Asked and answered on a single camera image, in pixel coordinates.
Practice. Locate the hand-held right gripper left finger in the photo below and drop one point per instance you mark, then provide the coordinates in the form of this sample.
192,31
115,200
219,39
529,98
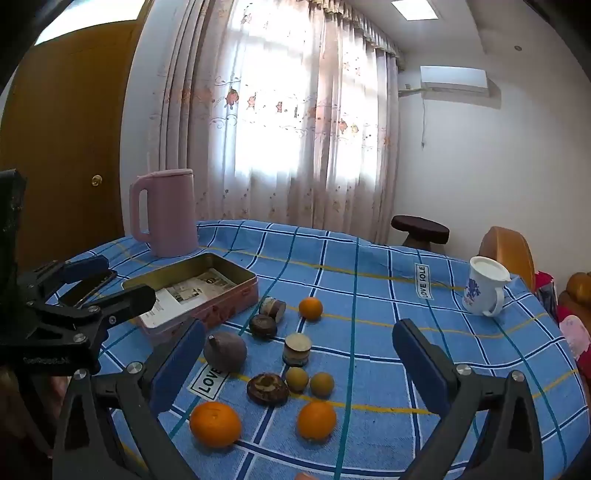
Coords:
178,369

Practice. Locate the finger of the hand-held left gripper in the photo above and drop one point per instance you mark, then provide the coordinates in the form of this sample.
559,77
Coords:
85,269
136,299

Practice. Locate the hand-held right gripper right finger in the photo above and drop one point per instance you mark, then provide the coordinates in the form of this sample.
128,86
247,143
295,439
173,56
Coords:
422,364

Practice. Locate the purple fig-shaped fruit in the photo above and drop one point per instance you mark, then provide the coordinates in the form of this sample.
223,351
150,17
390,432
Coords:
226,353

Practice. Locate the large orange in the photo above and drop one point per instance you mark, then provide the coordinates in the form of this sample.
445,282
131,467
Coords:
215,424
316,420

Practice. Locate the pink metal tin box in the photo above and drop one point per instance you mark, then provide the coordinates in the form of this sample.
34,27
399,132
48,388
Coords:
228,305

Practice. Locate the dark brown round fruit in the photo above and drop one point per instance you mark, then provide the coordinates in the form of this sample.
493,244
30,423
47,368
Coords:
263,326

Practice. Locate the cut taro piece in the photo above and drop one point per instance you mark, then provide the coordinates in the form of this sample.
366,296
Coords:
297,350
272,309

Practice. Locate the black phone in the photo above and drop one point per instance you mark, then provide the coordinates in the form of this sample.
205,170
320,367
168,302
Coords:
94,286

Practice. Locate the printed paper leaflets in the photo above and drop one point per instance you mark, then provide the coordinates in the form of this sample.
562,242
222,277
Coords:
184,291

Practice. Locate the blue plaid tablecloth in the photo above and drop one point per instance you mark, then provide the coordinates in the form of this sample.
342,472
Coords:
369,300

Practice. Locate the brass door knob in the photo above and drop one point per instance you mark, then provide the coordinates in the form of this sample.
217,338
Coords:
96,180

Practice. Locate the dark brown round cake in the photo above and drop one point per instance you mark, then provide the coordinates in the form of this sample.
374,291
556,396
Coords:
268,390

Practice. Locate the pink electric kettle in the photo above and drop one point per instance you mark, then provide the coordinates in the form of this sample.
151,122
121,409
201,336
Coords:
171,212

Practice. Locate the white mug with blue print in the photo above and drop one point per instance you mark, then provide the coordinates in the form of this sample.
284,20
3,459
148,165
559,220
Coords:
482,286

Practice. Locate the tan longan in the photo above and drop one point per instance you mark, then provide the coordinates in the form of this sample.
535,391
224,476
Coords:
322,385
296,379

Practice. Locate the small orange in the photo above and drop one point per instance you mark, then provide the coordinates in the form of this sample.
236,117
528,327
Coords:
310,309

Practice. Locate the dark round stool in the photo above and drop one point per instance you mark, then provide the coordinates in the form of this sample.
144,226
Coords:
420,228

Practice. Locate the wooden chair back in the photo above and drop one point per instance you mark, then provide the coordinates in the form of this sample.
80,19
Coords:
505,254

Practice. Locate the wooden door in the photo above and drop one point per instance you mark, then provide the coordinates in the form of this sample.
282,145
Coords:
69,115

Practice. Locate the pink floral cushion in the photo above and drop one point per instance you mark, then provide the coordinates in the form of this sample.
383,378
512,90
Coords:
575,334

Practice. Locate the brown leather sofa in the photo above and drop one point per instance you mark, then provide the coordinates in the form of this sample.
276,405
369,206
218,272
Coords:
579,286

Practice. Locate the sheer floral curtain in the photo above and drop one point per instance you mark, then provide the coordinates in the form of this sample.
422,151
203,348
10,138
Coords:
277,138

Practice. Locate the air conditioner pipe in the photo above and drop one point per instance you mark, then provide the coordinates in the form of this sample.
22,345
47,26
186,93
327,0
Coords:
408,90

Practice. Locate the square ceiling light panel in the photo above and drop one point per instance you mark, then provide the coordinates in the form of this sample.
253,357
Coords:
413,9

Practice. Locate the white wall air conditioner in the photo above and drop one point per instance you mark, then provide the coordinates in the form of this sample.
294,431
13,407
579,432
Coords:
455,79

